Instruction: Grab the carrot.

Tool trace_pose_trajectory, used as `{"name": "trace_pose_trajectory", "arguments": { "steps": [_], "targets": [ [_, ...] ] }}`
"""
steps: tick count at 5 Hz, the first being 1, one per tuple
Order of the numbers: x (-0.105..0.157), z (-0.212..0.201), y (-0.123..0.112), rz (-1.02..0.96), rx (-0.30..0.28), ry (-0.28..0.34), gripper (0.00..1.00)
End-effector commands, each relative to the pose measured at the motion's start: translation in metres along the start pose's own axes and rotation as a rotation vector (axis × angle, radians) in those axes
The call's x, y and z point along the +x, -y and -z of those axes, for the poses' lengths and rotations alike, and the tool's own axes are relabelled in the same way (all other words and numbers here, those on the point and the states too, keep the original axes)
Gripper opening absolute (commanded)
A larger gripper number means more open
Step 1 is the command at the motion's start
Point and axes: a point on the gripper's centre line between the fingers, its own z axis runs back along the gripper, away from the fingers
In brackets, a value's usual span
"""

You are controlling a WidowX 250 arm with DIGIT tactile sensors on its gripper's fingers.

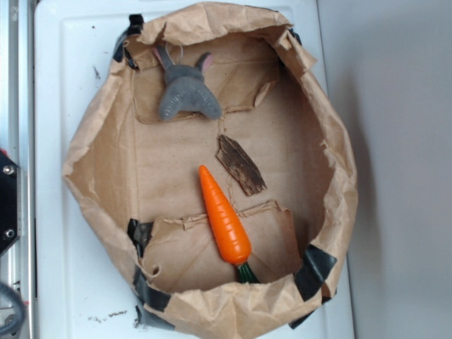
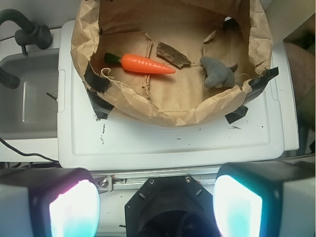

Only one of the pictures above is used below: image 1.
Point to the dark wood bark piece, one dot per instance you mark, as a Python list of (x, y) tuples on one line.
[(240, 166)]

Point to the white plastic tray base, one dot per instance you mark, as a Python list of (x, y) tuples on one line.
[(81, 294)]

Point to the aluminium frame rail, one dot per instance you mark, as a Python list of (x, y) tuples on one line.
[(18, 273)]

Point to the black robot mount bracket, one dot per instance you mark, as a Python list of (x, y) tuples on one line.
[(10, 205)]

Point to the brown paper bag tray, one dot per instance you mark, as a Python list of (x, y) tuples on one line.
[(135, 176)]

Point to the orange plastic toy carrot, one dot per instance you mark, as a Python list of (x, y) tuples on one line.
[(231, 238)]

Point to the grey plush bunny toy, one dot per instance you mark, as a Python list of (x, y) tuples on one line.
[(186, 90)]

